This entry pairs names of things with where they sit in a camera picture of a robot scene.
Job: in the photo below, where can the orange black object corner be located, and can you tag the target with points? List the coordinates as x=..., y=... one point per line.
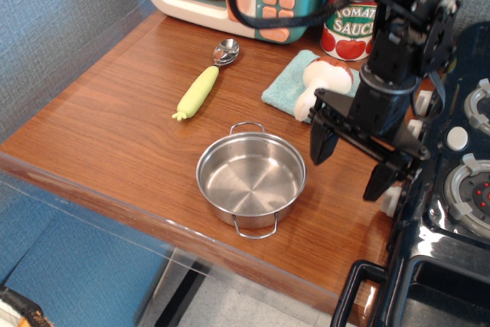
x=17, y=310

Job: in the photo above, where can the tomato sauce can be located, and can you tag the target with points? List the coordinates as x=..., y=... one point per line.
x=347, y=34

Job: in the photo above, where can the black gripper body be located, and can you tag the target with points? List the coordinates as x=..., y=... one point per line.
x=373, y=120

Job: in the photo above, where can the white plush mushroom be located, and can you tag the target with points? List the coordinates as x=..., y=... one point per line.
x=322, y=73

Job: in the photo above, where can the teal folded cloth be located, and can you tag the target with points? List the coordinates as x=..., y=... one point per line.
x=286, y=88

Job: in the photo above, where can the dark toy stove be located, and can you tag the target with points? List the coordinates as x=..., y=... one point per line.
x=437, y=273

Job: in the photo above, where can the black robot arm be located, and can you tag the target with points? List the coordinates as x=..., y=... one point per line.
x=412, y=40

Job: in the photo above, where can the stainless steel pot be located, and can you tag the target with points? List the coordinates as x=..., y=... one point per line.
x=251, y=178

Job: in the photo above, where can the spoon with green handle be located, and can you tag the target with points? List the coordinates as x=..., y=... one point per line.
x=193, y=99

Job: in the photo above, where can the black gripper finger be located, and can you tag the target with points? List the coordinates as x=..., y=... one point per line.
x=382, y=177
x=323, y=141

